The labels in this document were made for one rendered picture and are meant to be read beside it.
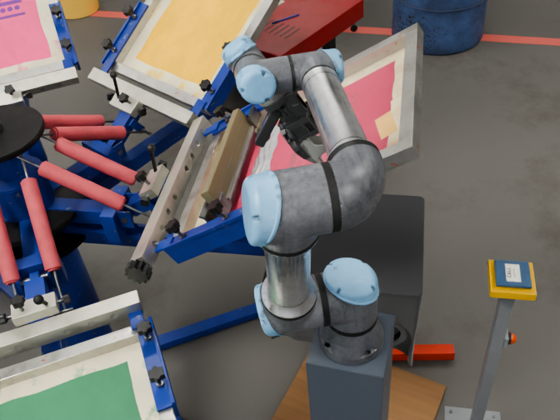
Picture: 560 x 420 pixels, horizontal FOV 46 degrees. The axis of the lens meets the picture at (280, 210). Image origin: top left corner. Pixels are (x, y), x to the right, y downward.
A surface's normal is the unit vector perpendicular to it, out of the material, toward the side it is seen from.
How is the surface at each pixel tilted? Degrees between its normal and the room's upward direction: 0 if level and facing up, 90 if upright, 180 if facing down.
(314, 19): 0
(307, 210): 62
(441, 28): 90
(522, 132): 0
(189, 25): 32
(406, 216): 0
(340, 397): 90
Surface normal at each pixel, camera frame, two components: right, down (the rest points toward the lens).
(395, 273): -0.07, -0.73
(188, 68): -0.40, -0.32
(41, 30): 0.11, -0.29
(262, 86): 0.15, 0.50
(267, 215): 0.05, 0.14
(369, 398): -0.27, 0.67
